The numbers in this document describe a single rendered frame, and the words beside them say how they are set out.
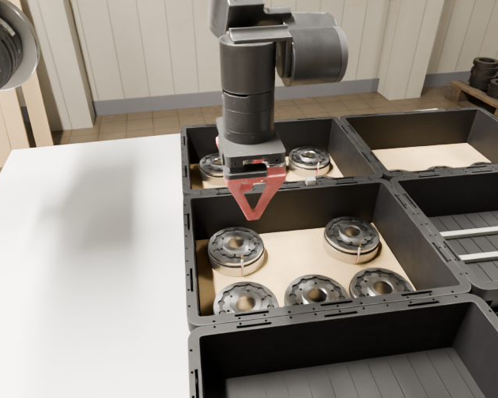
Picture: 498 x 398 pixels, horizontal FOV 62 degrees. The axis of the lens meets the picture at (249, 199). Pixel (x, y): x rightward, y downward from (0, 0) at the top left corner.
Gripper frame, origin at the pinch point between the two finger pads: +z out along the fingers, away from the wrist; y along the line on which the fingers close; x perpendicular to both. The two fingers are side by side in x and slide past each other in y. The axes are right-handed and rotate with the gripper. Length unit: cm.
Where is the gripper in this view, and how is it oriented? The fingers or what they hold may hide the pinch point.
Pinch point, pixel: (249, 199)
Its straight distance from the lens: 52.0
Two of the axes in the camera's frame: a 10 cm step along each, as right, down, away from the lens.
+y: -1.6, -5.7, 8.1
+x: -9.9, 1.0, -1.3
